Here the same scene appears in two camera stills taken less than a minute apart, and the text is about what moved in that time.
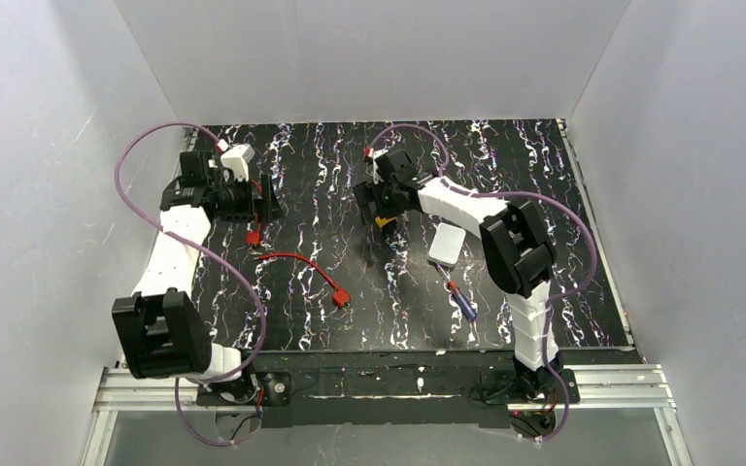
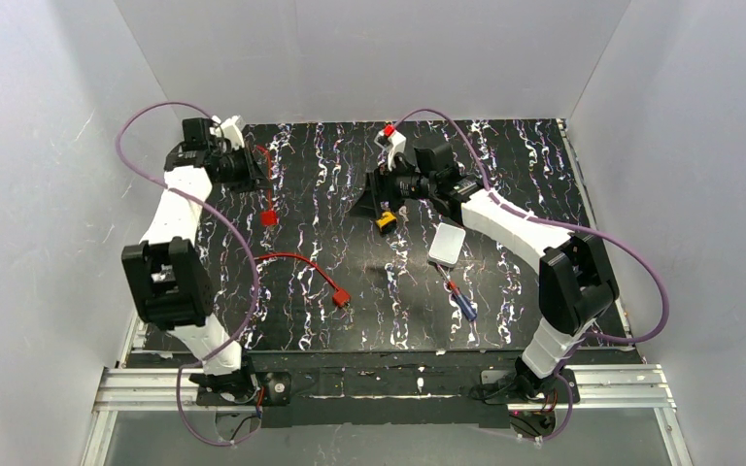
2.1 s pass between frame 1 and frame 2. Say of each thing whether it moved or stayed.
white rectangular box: stayed
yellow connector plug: stayed
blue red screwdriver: stayed
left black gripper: moved
